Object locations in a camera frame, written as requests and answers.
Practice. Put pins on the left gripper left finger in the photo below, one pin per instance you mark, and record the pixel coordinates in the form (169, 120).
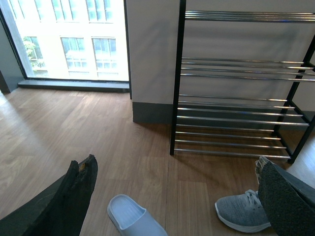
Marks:
(60, 209)

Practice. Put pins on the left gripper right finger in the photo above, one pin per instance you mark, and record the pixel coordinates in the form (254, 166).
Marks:
(288, 202)

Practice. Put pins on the grey sneaker with laces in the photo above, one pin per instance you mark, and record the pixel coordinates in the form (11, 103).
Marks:
(243, 212)

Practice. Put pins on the black metal shoe rack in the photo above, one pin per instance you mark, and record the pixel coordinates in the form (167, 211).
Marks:
(236, 81)

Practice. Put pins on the light blue slide slipper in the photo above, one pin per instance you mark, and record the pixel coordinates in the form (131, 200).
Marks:
(131, 219)

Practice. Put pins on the black window frame left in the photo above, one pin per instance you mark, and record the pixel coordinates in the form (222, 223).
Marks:
(64, 44)

